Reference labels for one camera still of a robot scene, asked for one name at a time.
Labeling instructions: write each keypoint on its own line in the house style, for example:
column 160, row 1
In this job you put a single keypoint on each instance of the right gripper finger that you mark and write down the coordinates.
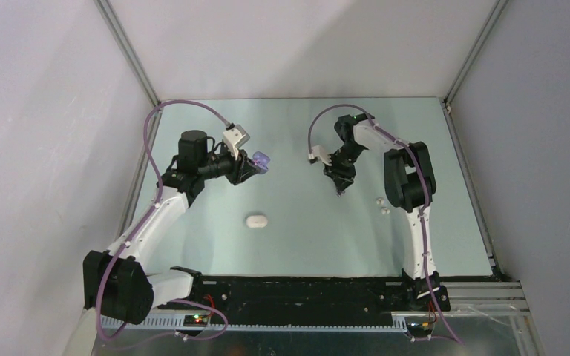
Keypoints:
column 337, row 181
column 344, row 184

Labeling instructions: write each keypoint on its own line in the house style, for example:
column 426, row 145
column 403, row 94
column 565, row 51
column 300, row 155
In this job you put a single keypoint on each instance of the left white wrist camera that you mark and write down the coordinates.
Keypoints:
column 234, row 137

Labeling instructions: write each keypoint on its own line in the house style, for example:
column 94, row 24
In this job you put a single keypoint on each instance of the controller board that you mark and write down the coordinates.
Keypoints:
column 420, row 331
column 196, row 321

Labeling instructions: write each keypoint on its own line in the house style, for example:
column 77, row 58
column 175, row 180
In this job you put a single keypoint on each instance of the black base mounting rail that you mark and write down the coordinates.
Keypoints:
column 315, row 301

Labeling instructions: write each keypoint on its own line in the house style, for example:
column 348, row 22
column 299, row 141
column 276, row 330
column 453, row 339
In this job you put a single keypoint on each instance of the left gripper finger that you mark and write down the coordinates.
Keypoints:
column 256, row 172
column 254, row 160

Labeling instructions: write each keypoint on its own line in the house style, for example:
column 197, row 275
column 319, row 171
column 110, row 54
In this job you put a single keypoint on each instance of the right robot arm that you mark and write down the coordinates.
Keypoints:
column 409, row 184

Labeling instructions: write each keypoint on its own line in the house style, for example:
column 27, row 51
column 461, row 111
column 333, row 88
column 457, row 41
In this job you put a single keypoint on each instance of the left aluminium frame post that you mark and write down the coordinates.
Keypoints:
column 117, row 30

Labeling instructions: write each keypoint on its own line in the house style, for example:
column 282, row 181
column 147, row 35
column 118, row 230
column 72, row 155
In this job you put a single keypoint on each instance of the left controller board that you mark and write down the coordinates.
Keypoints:
column 196, row 321

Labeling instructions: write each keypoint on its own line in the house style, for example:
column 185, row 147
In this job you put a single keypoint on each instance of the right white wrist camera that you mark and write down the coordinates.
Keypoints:
column 318, row 153

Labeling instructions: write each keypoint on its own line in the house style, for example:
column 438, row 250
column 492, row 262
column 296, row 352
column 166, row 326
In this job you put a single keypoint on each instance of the right aluminium frame post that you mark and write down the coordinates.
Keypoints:
column 482, row 37

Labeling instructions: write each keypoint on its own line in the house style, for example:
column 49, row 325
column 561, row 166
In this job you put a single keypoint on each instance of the aluminium frame post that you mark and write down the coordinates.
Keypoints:
column 482, row 37
column 117, row 30

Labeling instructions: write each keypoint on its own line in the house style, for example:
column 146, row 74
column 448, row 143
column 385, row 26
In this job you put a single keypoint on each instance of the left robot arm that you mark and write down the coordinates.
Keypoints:
column 117, row 282

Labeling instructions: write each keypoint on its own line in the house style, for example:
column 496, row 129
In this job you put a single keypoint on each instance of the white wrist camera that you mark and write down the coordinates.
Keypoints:
column 318, row 153
column 234, row 137

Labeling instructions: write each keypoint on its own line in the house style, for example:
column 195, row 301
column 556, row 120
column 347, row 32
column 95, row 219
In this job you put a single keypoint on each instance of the purple earbud charging case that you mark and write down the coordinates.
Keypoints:
column 266, row 161

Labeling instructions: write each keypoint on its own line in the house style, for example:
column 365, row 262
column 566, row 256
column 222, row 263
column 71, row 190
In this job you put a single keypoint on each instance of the white earbud charging case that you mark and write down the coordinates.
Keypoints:
column 256, row 221

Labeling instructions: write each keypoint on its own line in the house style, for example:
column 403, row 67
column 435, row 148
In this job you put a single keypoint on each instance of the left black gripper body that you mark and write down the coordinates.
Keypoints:
column 236, row 168

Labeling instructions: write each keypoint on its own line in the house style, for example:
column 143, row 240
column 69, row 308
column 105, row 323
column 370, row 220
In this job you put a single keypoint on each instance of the right controller board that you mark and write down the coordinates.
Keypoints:
column 420, row 331

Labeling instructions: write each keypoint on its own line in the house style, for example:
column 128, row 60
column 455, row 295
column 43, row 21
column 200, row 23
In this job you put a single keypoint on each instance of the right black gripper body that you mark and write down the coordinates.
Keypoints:
column 344, row 163

